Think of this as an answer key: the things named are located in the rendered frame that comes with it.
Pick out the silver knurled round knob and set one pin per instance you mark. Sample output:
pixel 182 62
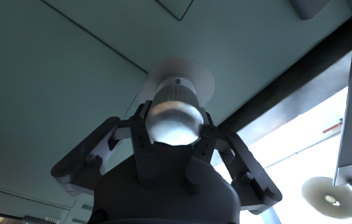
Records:
pixel 174 114

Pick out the white round washer plate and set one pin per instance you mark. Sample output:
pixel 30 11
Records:
pixel 200 77

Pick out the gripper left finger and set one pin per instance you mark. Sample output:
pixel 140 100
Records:
pixel 141 140

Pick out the beige round disc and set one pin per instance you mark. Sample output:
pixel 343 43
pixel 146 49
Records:
pixel 320 194

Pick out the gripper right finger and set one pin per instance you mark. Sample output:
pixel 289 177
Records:
pixel 240 166

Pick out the dark steel bar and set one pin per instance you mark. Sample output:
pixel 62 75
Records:
pixel 302 89

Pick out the grey-green jointer body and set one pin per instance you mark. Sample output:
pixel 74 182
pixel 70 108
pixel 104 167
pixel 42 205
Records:
pixel 70 77

